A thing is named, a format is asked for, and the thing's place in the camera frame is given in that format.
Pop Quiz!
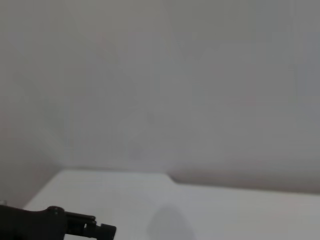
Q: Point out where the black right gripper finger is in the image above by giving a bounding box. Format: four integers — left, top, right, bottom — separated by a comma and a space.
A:
63, 211, 117, 240

